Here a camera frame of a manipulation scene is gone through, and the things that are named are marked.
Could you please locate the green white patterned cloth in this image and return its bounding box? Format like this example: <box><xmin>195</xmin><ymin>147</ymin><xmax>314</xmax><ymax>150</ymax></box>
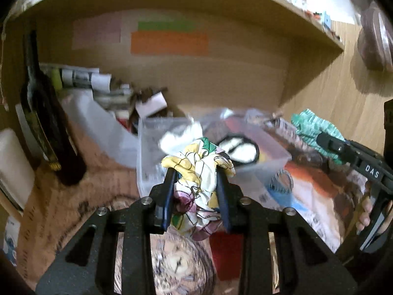
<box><xmin>291</xmin><ymin>109</ymin><xmax>346</xmax><ymax>165</ymax></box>

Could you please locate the wooden shelf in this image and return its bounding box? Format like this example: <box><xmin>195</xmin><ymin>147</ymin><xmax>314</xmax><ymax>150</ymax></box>
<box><xmin>6</xmin><ymin>0</ymin><xmax>346</xmax><ymax>120</ymax></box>

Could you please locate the row of small shelf items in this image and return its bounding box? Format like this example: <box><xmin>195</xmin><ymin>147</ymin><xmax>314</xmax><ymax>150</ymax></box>
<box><xmin>275</xmin><ymin>0</ymin><xmax>344</xmax><ymax>42</ymax></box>

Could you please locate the colourful patterned cloth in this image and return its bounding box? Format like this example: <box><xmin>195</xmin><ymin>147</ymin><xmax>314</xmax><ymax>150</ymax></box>
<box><xmin>161</xmin><ymin>137</ymin><xmax>236</xmax><ymax>242</ymax></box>

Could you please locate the pink paper sheet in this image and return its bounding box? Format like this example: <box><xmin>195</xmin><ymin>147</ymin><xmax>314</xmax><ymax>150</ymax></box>
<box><xmin>72</xmin><ymin>15</ymin><xmax>123</xmax><ymax>50</ymax></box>

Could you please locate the blue white packet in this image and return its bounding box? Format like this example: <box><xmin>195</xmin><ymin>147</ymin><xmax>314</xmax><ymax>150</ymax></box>
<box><xmin>4</xmin><ymin>217</ymin><xmax>21</xmax><ymax>266</ymax></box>

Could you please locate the green paper strip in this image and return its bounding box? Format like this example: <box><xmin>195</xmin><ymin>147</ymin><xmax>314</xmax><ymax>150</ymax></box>
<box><xmin>138</xmin><ymin>21</ymin><xmax>196</xmax><ymax>32</ymax></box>

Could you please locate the white box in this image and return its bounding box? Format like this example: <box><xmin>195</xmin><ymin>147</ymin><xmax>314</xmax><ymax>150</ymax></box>
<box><xmin>0</xmin><ymin>128</ymin><xmax>36</xmax><ymax>211</ymax></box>

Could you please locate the person's right hand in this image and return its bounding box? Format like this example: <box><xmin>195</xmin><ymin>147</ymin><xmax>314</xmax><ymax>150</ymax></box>
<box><xmin>355</xmin><ymin>195</ymin><xmax>374</xmax><ymax>233</ymax></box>

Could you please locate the clear plastic storage box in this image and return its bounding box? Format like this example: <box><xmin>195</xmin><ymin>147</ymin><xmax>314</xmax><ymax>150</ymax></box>
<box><xmin>137</xmin><ymin>108</ymin><xmax>292</xmax><ymax>211</ymax></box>

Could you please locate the brown round object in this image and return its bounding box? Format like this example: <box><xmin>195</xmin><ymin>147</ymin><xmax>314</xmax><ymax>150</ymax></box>
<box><xmin>357</xmin><ymin>1</ymin><xmax>393</xmax><ymax>72</ymax></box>

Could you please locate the orange paper sheet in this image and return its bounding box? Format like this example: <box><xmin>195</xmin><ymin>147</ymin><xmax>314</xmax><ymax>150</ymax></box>
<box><xmin>130</xmin><ymin>31</ymin><xmax>209</xmax><ymax>56</ymax></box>

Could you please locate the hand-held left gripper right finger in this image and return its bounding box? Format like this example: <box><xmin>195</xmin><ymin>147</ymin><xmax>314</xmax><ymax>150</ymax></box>
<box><xmin>216</xmin><ymin>165</ymin><xmax>358</xmax><ymax>295</ymax></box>

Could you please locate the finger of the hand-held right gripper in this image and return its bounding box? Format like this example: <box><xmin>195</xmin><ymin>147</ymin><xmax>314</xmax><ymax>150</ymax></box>
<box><xmin>316</xmin><ymin>132</ymin><xmax>362</xmax><ymax>168</ymax></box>

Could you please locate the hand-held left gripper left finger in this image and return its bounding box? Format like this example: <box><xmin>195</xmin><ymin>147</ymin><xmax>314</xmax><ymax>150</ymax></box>
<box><xmin>35</xmin><ymin>168</ymin><xmax>178</xmax><ymax>295</ymax></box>

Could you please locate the pile of papers and packets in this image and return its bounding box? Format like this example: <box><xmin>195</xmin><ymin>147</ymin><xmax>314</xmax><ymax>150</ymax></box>
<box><xmin>39</xmin><ymin>63</ymin><xmax>175</xmax><ymax>130</ymax></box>

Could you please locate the translucent plastic bag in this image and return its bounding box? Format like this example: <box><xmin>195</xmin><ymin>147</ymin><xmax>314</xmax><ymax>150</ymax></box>
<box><xmin>61</xmin><ymin>94</ymin><xmax>139</xmax><ymax>170</ymax></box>

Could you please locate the dark glass bottle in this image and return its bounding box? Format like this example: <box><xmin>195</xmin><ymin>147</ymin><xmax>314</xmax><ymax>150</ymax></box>
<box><xmin>20</xmin><ymin>30</ymin><xmax>87</xmax><ymax>186</ymax></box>

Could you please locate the printed table cloth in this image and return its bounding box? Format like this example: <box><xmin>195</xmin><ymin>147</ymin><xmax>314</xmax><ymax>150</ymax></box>
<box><xmin>17</xmin><ymin>120</ymin><xmax>373</xmax><ymax>295</ymax></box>

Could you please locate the black and white cloth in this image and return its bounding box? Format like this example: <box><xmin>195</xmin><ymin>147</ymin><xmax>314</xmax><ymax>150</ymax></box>
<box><xmin>217</xmin><ymin>133</ymin><xmax>260</xmax><ymax>164</ymax></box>

